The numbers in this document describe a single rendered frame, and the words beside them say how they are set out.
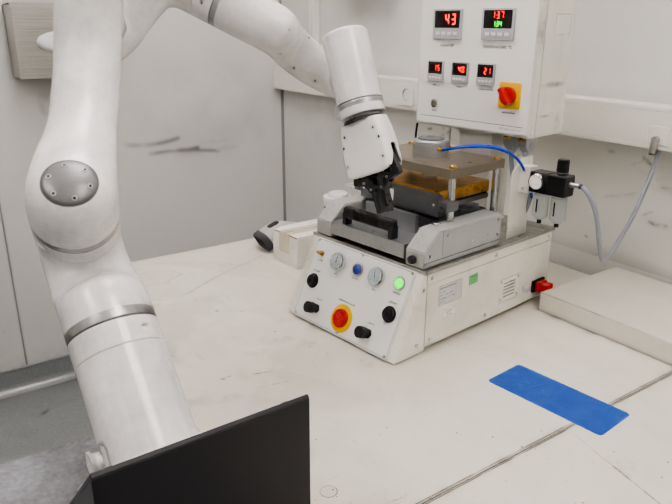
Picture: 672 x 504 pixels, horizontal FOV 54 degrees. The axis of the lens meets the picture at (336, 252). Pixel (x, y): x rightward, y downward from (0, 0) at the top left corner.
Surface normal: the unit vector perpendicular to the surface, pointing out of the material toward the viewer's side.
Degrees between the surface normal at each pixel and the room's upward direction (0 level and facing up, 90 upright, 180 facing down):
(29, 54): 90
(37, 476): 0
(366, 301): 65
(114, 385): 53
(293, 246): 89
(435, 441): 0
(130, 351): 47
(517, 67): 90
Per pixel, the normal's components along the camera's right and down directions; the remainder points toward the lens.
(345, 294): -0.68, -0.21
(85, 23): 0.25, 0.21
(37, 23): 0.57, 0.27
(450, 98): -0.75, 0.22
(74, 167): 0.22, -0.69
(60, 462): 0.00, -0.94
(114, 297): 0.45, -0.47
